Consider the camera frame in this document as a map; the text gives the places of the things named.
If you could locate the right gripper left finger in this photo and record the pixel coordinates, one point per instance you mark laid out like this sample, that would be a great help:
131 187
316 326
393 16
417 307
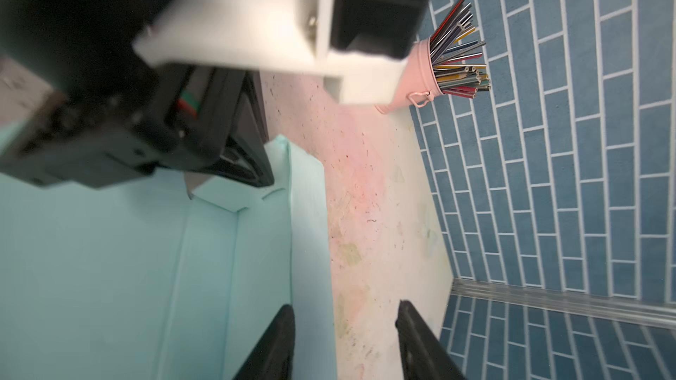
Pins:
272 356

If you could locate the bundle of coloured pencils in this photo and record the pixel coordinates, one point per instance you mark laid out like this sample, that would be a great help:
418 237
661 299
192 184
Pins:
455 60

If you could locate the light blue paper box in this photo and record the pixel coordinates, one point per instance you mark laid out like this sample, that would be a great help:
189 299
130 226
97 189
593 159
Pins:
146 280

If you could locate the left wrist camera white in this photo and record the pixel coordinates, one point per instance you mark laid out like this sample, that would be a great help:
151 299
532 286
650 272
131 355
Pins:
359 48

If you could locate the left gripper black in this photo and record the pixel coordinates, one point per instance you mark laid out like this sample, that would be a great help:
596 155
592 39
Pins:
111 117

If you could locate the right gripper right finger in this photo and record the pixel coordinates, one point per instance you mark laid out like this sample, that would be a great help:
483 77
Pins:
422 355

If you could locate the pink metal pencil cup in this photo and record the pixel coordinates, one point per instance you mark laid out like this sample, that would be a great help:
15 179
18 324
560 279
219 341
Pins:
417 86

